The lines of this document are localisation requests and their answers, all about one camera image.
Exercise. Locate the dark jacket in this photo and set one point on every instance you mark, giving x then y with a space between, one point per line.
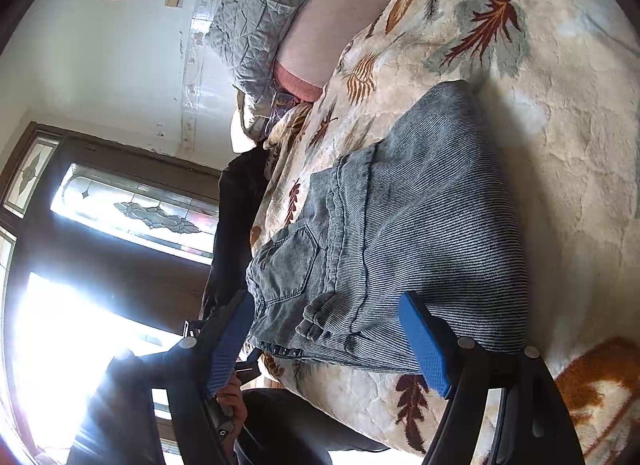
235 205

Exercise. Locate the stained glass window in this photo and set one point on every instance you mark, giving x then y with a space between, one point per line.
125 210

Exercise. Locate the grey quilted blanket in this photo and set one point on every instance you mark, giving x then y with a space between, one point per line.
250 10

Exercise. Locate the purple cloth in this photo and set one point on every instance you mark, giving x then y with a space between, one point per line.
282 105

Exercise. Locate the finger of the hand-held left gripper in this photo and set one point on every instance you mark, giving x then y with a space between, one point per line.
248 365
191 328

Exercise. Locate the pink sofa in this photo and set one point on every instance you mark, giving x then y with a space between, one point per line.
340 10

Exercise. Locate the grey-blue denim pants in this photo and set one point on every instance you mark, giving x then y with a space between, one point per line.
425 220

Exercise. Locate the leaf print blanket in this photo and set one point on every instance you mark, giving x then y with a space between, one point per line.
575 145

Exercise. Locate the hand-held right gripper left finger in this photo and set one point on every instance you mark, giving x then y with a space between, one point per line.
227 350

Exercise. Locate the person's left hand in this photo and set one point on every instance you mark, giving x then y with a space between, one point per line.
236 395

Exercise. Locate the white pillow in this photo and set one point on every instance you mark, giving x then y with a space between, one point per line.
240 135

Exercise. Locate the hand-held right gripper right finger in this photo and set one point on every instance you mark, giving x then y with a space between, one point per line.
425 345

